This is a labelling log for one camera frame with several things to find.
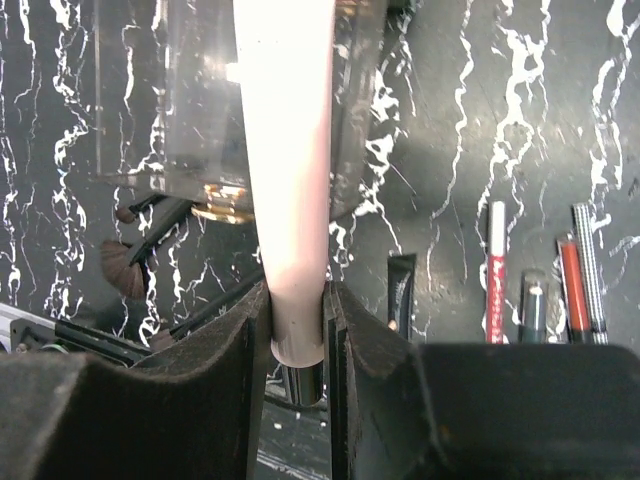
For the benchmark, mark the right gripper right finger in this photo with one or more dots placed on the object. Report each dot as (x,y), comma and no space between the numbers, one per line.
(400,410)

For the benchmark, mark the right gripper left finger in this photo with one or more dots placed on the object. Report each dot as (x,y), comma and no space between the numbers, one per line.
(190,411)

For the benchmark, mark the black makeup tube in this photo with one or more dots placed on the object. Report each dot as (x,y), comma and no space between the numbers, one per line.
(400,293)

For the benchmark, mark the large fluffy powder brush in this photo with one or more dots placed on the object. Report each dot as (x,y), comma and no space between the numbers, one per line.
(123,265)

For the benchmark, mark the red lip pencil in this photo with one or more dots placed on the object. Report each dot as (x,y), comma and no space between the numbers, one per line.
(496,271)

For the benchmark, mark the thin black makeup brush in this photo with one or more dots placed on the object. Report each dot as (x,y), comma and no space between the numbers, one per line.
(127,214)

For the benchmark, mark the brown lipstick tube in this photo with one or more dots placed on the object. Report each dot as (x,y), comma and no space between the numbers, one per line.
(578,321)

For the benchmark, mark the pink lip gloss tube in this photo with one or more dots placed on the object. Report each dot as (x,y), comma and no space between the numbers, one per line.
(285,55)

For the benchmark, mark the small black makeup brush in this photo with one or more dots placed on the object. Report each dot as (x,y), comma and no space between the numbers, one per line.
(165,338)

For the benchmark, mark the dark eyeliner pencil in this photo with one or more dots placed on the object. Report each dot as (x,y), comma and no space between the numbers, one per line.
(534,296)

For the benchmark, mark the aluminium mounting rail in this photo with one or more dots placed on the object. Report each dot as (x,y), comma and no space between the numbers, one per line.
(24,332)

